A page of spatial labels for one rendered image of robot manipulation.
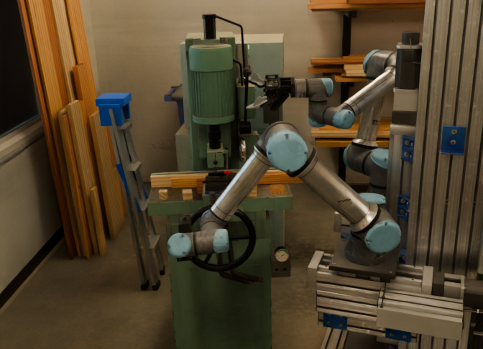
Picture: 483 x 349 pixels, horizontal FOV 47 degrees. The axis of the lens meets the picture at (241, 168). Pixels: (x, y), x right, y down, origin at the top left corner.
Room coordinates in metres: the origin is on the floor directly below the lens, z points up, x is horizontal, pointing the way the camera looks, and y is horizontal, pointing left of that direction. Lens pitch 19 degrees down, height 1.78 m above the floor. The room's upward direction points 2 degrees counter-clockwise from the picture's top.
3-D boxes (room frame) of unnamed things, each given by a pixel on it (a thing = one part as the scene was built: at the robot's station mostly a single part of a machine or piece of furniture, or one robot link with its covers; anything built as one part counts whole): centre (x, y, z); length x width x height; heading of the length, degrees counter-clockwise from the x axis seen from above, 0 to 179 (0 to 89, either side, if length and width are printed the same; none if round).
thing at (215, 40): (2.42, 0.12, 1.54); 0.08 x 0.08 x 0.17; 3
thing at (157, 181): (2.30, 0.10, 0.93); 0.60 x 0.02 x 0.05; 93
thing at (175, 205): (2.18, 0.09, 0.87); 0.61 x 0.30 x 0.06; 93
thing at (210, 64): (2.28, 0.11, 1.35); 0.18 x 0.18 x 0.31
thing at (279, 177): (2.29, 0.01, 0.92); 0.60 x 0.02 x 0.04; 93
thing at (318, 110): (2.19, -0.33, 1.24); 0.11 x 0.08 x 0.11; 32
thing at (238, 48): (2.61, -0.01, 1.40); 0.10 x 0.06 x 0.16; 3
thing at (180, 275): (2.40, 0.12, 0.36); 0.58 x 0.45 x 0.71; 3
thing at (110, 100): (3.02, 0.64, 0.58); 0.27 x 0.25 x 1.16; 85
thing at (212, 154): (2.30, 0.11, 1.03); 0.14 x 0.07 x 0.09; 3
